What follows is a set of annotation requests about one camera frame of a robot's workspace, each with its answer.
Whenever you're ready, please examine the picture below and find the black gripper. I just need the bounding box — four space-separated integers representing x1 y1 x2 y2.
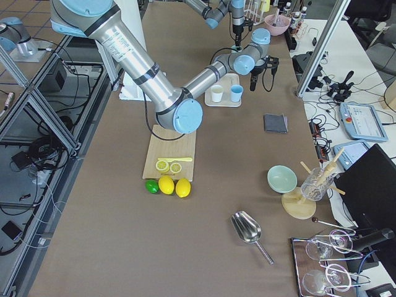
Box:
249 56 278 91
231 17 252 46

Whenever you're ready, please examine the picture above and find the mint green cup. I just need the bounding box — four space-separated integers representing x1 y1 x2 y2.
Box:
231 45 243 52

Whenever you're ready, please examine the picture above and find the light blue cup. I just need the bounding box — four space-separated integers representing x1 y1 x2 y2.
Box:
230 84 244 103

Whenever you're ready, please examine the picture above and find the cream white cup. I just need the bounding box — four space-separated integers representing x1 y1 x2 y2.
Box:
210 84 224 103

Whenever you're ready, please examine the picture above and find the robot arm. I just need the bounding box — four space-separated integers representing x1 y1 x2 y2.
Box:
183 0 252 47
50 1 270 134

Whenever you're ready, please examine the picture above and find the wine glass rack tray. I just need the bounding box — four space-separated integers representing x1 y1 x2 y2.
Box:
291 229 371 296

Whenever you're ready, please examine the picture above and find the yellow cup on rack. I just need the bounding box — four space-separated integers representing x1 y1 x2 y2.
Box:
260 0 270 12

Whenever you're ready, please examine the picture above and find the pink bowl with ice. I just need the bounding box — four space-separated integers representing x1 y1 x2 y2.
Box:
264 14 291 36

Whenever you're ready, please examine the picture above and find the grey folded cloth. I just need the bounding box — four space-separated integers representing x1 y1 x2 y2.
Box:
264 114 288 134

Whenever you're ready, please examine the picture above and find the metal muddler tool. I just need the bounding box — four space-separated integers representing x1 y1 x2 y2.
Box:
272 8 280 27

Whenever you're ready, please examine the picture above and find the mint green bowl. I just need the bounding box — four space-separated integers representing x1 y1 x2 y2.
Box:
267 165 297 194

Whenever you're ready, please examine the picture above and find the yellow plastic knife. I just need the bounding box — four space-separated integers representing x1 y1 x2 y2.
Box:
157 157 193 162

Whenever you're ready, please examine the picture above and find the wooden cutting board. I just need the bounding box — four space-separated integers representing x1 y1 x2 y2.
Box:
142 132 196 182

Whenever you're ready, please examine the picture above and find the teach pendant tablet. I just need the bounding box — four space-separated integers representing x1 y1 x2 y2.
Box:
339 102 389 142

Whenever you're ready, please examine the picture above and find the lemon half right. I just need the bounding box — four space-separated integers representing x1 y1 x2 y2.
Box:
170 162 183 174

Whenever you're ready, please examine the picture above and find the clear glass mug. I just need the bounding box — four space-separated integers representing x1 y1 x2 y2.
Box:
301 168 334 202

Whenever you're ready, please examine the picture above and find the yellow lemon right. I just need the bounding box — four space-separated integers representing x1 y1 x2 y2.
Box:
175 178 191 198

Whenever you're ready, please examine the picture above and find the yellow lemon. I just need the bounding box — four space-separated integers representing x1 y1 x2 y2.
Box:
175 178 191 198
158 176 174 195

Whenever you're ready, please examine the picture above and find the yellow lemon left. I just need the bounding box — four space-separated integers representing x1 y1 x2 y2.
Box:
158 176 174 195

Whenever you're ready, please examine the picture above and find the green lime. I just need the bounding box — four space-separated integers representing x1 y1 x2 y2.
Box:
145 179 160 194

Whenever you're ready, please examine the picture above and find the metal ice scoop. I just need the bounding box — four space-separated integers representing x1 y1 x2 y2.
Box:
231 210 274 265

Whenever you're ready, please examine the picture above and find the black monitor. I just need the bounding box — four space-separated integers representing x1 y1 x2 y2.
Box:
335 144 395 231

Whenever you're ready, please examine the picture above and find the white wire cup rack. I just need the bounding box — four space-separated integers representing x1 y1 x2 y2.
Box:
244 0 266 25

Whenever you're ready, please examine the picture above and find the aluminium frame post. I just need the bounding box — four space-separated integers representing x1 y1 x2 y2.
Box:
296 0 350 98

